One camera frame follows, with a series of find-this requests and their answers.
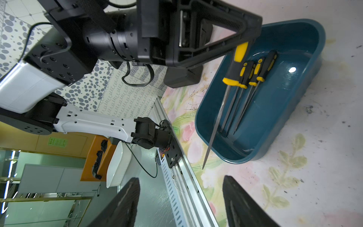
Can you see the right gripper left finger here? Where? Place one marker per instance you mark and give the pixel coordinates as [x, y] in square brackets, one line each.
[122, 210]

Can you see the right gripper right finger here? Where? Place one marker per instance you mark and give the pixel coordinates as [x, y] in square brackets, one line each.
[241, 209]

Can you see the teal plastic storage box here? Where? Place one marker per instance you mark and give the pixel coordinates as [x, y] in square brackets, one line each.
[299, 44]

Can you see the white cable duct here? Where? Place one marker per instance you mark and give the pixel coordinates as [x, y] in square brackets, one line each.
[173, 193]

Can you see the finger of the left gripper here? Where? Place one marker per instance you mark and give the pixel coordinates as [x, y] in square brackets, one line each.
[184, 49]

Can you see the aluminium mounting rail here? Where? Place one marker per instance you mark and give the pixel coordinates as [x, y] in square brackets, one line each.
[195, 205]

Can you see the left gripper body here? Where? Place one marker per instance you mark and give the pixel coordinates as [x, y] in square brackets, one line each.
[152, 32]

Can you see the file tool black yellow handle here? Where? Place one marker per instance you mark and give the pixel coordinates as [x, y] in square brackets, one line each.
[231, 79]

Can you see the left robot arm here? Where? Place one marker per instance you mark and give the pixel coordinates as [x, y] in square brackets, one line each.
[28, 91]

